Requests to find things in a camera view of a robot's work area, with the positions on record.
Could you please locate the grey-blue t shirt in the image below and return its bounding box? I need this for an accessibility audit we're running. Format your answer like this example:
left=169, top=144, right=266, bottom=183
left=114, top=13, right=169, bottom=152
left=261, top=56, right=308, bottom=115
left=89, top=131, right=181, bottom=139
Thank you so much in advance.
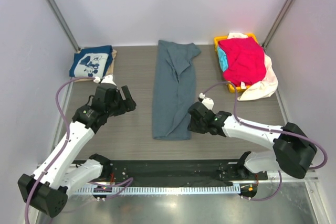
left=152, top=40, right=201, bottom=140

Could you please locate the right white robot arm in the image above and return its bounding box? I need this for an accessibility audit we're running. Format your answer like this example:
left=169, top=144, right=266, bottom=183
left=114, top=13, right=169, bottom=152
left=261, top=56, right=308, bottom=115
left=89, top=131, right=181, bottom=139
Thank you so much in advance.
left=188, top=98, right=317, bottom=180

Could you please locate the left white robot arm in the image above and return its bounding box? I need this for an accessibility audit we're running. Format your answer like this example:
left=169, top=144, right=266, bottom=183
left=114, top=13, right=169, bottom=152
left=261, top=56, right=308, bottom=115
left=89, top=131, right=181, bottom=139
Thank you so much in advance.
left=18, top=75, right=137, bottom=222

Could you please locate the folded tan t shirt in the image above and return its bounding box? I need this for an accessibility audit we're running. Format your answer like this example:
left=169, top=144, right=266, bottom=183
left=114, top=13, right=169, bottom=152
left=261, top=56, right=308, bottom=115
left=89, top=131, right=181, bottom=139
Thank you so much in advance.
left=69, top=49, right=117, bottom=80

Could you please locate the folded navy cartoon t shirt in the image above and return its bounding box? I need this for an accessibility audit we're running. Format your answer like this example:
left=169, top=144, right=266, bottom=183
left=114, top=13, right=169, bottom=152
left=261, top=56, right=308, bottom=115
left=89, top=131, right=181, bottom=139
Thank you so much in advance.
left=69, top=45, right=113, bottom=78

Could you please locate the yellow plastic bin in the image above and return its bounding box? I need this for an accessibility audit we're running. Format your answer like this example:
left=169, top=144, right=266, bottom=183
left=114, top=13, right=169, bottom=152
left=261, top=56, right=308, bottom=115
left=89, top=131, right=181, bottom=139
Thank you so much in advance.
left=214, top=32, right=259, bottom=93

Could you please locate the light blue t shirt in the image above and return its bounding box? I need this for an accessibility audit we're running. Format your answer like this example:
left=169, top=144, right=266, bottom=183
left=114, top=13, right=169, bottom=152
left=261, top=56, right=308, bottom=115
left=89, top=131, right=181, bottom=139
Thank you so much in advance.
left=217, top=47, right=228, bottom=72

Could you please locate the white t shirt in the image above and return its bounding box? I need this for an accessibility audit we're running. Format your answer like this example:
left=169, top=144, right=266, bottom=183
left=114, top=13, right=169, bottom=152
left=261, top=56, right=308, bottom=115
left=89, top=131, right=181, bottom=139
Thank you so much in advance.
left=227, top=32, right=279, bottom=102

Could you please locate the red t shirt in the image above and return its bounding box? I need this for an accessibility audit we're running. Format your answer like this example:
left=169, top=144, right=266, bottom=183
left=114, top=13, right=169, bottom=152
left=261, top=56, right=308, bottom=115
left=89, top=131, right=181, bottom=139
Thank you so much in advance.
left=218, top=37, right=266, bottom=86

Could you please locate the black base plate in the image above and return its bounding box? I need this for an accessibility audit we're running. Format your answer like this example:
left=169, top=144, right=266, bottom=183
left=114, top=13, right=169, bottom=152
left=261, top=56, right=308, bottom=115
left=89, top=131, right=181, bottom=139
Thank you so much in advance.
left=93, top=159, right=268, bottom=187

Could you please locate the white slotted cable duct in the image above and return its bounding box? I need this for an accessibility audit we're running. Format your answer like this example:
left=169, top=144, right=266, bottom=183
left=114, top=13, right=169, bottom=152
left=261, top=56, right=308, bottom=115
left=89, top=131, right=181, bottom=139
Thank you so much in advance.
left=74, top=184, right=240, bottom=196

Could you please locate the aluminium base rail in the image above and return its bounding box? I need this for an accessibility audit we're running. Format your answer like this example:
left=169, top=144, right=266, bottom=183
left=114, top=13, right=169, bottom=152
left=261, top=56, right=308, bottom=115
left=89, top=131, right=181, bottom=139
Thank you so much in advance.
left=267, top=170, right=318, bottom=183

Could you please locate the left aluminium frame post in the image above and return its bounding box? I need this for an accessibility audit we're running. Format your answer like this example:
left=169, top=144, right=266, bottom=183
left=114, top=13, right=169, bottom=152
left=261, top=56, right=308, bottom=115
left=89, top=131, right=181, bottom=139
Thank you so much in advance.
left=46, top=0, right=80, bottom=51

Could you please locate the aluminium frame post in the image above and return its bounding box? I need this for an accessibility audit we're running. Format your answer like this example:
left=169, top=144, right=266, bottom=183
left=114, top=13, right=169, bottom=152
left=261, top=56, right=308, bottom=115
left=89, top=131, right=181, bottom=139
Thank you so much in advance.
left=262, top=0, right=295, bottom=51
left=46, top=0, right=80, bottom=51

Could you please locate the right aluminium frame post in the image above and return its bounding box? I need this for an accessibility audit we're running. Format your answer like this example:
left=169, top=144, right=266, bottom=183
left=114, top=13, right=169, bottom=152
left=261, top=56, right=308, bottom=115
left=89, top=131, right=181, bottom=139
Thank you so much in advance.
left=262, top=0, right=295, bottom=51

